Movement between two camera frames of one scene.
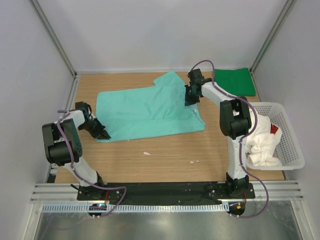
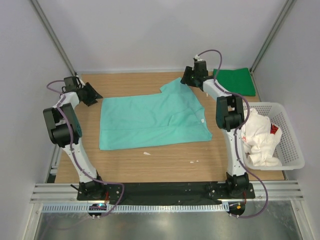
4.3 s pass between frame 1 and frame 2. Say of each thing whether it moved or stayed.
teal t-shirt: moved
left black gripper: moved
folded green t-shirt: stayed
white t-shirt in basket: stayed
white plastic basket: stayed
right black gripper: moved
